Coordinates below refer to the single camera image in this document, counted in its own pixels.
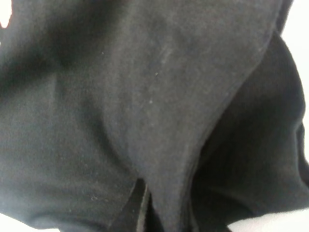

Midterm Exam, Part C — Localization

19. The black printed t-shirt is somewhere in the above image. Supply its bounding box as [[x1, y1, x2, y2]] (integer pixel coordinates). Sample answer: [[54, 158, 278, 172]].
[[0, 0, 309, 232]]

